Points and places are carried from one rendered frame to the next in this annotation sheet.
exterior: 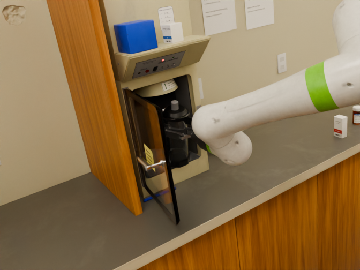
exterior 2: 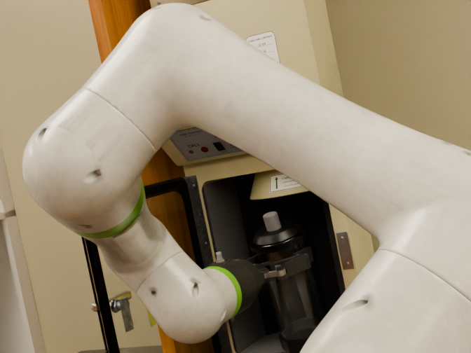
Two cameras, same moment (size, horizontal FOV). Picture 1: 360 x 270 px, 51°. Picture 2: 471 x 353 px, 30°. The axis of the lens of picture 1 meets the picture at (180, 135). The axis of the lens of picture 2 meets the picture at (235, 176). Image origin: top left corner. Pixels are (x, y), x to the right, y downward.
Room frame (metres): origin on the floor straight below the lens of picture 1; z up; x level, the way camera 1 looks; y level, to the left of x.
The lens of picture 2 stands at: (0.40, -1.34, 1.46)
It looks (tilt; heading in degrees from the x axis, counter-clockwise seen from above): 3 degrees down; 57
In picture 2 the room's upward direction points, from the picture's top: 11 degrees counter-clockwise
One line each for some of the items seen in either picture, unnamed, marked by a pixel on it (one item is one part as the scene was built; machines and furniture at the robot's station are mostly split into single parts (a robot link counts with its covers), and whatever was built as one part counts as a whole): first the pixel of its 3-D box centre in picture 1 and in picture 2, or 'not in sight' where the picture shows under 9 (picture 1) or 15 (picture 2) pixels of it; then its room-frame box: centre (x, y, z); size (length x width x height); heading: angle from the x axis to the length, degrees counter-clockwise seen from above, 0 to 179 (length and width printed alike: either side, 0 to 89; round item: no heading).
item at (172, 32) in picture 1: (172, 32); not in sight; (1.33, -0.03, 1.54); 0.05 x 0.05 x 0.06; 36
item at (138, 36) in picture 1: (135, 36); not in sight; (1.26, 0.09, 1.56); 0.10 x 0.10 x 0.09; 29
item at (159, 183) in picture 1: (150, 154); (155, 294); (1.13, 0.11, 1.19); 0.30 x 0.01 x 0.40; 22
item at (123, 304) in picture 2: not in sight; (124, 314); (1.04, 0.05, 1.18); 0.02 x 0.02 x 0.06; 22
